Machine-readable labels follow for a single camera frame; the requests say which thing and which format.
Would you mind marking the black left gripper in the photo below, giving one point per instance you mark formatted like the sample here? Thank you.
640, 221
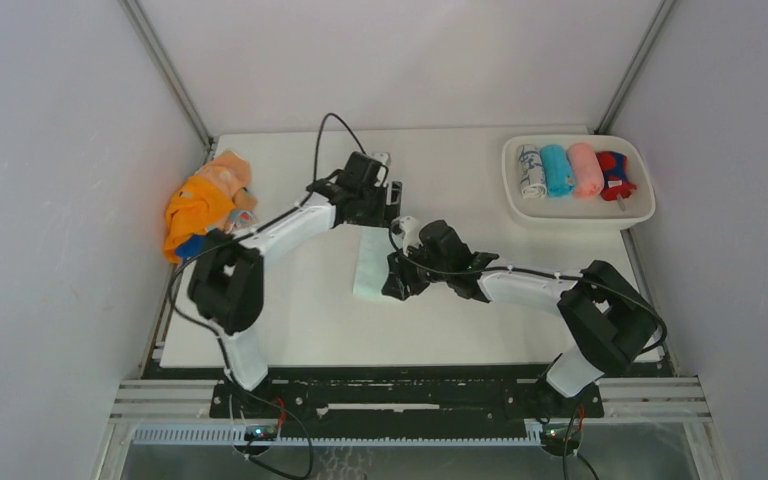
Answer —
386, 215

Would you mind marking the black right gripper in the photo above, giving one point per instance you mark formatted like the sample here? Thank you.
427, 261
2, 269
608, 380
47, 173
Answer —
400, 283

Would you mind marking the light mint green towel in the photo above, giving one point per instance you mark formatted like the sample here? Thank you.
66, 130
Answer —
371, 270

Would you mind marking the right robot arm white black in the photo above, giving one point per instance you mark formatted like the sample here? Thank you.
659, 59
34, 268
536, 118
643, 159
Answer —
610, 322

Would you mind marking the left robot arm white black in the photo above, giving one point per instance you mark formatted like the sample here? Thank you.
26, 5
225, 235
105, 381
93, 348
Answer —
227, 282

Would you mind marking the peach patterned towel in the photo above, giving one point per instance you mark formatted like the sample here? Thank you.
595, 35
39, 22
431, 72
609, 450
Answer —
229, 175

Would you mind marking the white patterned rolled towel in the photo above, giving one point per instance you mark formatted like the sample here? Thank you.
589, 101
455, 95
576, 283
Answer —
532, 179

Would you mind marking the orange towel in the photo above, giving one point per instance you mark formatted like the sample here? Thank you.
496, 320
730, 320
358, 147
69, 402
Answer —
195, 209

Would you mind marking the white plastic basket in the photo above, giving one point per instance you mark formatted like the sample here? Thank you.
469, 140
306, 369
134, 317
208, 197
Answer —
570, 211

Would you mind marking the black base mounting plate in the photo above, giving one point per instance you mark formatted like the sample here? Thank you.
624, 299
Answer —
264, 404

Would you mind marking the cyan rolled towel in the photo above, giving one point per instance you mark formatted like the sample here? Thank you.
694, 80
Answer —
560, 179

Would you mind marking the pink rolled towel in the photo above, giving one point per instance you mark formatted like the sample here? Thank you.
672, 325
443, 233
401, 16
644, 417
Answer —
588, 175

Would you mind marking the red blue rolled towel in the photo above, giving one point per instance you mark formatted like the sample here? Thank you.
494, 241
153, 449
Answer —
616, 181

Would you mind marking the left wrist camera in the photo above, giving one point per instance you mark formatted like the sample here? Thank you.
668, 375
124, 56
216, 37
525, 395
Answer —
364, 171

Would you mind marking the right corner aluminium post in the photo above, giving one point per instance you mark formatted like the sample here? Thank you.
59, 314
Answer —
643, 52

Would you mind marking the corner aluminium post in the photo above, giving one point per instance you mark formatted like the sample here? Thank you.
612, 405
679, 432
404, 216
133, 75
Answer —
643, 52
145, 31

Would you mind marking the left corner aluminium post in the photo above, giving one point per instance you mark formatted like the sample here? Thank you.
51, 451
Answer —
145, 31

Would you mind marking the aluminium frame rail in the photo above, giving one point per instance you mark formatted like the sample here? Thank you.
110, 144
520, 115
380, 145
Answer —
629, 400

